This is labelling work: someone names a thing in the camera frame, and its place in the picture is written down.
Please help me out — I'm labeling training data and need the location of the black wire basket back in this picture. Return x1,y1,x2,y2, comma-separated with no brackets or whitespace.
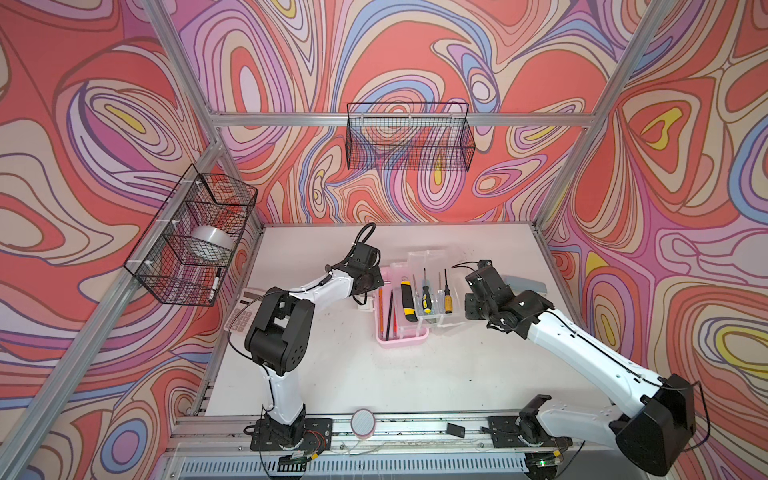
345,101,476,172

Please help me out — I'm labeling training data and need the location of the black wire basket left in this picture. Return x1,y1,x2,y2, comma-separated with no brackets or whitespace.
124,166,258,307

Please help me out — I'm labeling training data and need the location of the grey stapler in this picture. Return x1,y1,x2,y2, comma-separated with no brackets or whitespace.
502,275,548,296

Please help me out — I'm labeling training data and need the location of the white calculator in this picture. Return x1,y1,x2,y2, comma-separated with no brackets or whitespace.
224,288,265,335

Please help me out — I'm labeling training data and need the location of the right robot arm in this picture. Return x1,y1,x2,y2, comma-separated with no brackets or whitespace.
465,259,696,477

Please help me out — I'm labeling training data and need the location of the pink plastic tool box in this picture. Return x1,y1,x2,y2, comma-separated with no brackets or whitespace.
371,263,429,349

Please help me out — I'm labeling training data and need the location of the yellow black utility knife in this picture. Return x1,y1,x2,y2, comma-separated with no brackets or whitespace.
400,277,418,323

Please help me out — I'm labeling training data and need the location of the clear tool box lid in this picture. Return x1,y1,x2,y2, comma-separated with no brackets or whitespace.
393,247,467,334

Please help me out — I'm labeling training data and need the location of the small black block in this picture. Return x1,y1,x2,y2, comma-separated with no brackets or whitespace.
445,423,466,439

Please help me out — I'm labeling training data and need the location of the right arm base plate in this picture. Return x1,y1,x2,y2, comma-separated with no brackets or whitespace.
481,415,573,450

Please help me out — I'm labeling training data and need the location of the black marker pen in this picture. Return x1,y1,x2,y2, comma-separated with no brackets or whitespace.
208,267,222,304

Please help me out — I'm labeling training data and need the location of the orange handle screwdriver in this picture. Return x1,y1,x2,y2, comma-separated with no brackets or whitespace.
443,269,453,314

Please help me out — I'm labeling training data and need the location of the yellow black screwdriver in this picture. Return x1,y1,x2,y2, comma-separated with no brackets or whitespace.
421,269,432,315

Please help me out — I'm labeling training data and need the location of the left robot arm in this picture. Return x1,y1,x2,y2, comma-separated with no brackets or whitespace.
244,241,384,428

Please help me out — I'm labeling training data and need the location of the silver duct tape roll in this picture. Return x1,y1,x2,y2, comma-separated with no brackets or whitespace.
188,225,235,265

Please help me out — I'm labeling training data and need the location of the orange hex key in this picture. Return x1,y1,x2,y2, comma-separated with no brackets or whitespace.
376,287,384,340

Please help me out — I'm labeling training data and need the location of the clear handle tester screwdriver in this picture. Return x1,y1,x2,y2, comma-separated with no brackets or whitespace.
436,271,444,313

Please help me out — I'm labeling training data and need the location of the pink tape roll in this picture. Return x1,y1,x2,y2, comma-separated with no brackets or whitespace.
350,408,376,440

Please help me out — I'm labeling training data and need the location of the black wire basket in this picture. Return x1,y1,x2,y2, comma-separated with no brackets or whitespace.
124,166,258,307
345,101,476,172

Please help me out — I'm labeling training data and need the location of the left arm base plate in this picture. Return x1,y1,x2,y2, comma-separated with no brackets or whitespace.
243,417,333,454

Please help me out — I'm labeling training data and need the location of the white box latch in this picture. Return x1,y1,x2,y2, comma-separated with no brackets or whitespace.
357,299,375,312

